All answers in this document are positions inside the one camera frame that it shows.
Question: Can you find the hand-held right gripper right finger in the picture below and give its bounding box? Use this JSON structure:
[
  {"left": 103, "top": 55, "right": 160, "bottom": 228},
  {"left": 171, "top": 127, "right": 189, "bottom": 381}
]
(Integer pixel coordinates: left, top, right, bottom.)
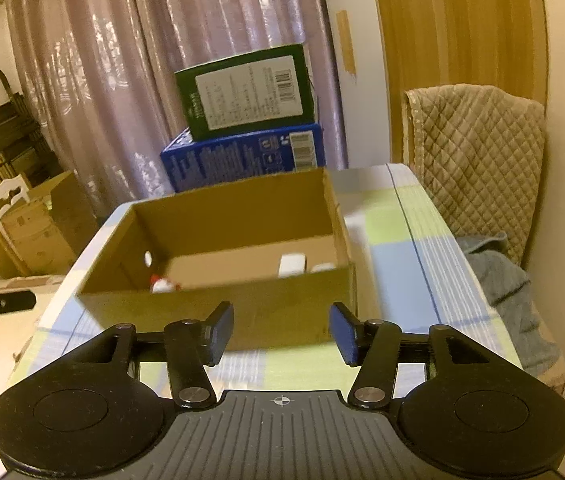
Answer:
[{"left": 329, "top": 302, "right": 503, "bottom": 409}]

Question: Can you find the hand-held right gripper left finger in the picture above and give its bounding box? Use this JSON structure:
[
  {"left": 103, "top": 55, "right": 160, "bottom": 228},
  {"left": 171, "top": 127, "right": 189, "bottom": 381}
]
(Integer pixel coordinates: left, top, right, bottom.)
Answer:
[{"left": 62, "top": 301, "right": 236, "bottom": 409}]

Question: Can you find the brown cardboard box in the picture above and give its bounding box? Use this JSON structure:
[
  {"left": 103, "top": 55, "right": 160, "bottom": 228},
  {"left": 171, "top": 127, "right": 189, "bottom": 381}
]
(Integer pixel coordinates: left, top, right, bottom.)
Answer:
[{"left": 75, "top": 167, "right": 358, "bottom": 352}]

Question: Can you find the red and white cat figurine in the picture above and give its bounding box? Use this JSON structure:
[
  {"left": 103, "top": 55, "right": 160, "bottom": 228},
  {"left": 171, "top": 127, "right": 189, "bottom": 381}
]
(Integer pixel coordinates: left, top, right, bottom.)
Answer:
[{"left": 150, "top": 274, "right": 183, "bottom": 294}]

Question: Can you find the white square power adapter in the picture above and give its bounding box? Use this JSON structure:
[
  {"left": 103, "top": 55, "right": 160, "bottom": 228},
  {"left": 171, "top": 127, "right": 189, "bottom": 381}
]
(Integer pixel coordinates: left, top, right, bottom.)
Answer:
[{"left": 278, "top": 254, "right": 307, "bottom": 277}]

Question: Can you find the printed brown carton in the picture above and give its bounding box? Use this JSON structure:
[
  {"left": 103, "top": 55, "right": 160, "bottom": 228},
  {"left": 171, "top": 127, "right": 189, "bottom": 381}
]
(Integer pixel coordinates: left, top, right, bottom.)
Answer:
[{"left": 5, "top": 170, "right": 98, "bottom": 277}]

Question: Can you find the white carved chair back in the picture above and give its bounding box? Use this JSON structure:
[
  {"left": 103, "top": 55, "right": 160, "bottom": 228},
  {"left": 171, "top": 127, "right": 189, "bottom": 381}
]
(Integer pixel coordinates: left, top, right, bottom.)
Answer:
[{"left": 0, "top": 175, "right": 33, "bottom": 276}]

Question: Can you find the blue product box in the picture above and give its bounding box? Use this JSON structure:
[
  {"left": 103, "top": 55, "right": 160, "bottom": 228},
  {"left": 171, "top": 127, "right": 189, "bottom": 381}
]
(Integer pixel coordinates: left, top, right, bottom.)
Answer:
[{"left": 160, "top": 122, "right": 326, "bottom": 193}]

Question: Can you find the black folding cart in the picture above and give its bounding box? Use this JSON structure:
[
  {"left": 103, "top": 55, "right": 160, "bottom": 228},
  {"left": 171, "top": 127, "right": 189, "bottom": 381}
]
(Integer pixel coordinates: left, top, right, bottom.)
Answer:
[{"left": 0, "top": 66, "right": 60, "bottom": 186}]

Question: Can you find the grey cloth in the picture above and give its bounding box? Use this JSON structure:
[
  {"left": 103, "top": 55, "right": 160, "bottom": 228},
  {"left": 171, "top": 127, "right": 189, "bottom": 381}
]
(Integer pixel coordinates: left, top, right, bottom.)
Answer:
[{"left": 457, "top": 232, "right": 565, "bottom": 378}]

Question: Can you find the quilted beige chair cover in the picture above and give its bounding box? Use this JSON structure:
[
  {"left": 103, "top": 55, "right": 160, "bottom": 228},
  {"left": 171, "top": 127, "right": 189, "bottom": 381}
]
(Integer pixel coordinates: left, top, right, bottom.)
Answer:
[{"left": 401, "top": 85, "right": 548, "bottom": 266}]

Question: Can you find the green product box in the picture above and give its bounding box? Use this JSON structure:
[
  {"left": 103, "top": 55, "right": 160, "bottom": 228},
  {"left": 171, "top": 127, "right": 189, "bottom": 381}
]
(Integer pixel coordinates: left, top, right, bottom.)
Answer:
[{"left": 174, "top": 42, "right": 315, "bottom": 142}]

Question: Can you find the pinkish patterned curtain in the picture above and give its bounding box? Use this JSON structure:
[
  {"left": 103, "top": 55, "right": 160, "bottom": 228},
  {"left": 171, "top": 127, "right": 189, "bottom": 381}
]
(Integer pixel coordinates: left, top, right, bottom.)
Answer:
[{"left": 5, "top": 0, "right": 348, "bottom": 221}]

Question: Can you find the tan tape strip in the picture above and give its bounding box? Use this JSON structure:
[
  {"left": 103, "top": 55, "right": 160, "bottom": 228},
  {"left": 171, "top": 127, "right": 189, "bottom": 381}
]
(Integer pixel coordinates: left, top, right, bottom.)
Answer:
[{"left": 336, "top": 10, "right": 358, "bottom": 78}]

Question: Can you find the wooden door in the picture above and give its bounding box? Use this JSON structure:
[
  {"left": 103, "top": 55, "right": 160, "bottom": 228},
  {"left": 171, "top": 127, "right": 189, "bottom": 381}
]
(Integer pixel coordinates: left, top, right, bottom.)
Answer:
[{"left": 369, "top": 0, "right": 549, "bottom": 166}]

